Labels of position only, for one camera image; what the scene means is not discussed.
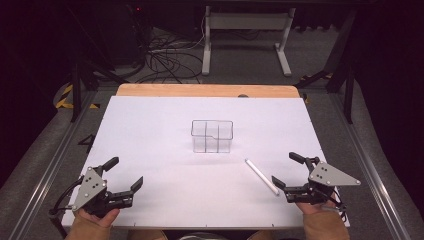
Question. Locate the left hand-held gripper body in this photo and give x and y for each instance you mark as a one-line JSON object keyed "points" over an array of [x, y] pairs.
{"points": [[89, 186]]}

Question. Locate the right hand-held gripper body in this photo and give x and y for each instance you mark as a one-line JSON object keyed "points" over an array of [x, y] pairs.
{"points": [[328, 177]]}

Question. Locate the person's right hand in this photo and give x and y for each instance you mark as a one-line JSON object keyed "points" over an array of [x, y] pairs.
{"points": [[316, 209]]}

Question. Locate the person's left hand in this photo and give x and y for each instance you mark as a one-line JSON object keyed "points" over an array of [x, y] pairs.
{"points": [[96, 222]]}

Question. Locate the white pen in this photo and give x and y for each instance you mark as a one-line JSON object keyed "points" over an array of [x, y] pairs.
{"points": [[262, 176]]}

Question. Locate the clear plastic divided box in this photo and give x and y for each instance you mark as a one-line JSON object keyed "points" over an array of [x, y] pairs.
{"points": [[212, 136]]}

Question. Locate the black metal stand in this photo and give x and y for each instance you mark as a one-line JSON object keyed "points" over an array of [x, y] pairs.
{"points": [[77, 86], [343, 73]]}

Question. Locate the aluminium rail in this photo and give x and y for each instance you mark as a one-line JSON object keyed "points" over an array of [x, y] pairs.
{"points": [[370, 166], [46, 173]]}

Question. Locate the white metal desk frame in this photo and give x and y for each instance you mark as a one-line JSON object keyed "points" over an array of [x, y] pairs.
{"points": [[246, 20]]}

